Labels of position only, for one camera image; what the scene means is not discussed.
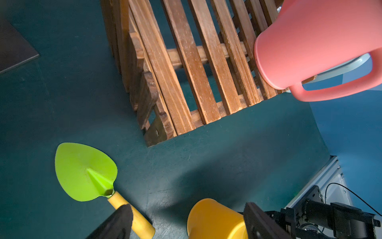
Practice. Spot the yellow watering can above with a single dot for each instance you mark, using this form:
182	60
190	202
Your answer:
209	219

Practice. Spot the green yellow toy trowel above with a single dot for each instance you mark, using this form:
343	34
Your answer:
86	173

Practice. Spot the pink watering can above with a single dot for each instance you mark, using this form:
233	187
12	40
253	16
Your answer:
310	37

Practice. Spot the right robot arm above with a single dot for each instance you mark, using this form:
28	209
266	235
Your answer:
311	218

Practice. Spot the aluminium front rail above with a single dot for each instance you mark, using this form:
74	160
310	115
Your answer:
331	182

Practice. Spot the brown tree base plate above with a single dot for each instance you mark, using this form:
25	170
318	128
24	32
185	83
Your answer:
15	50

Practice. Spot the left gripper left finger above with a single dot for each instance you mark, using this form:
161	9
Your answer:
117	226

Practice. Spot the brown wooden slatted shelf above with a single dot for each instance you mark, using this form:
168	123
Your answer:
209	74

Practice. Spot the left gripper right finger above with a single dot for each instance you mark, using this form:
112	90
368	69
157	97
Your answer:
260	226

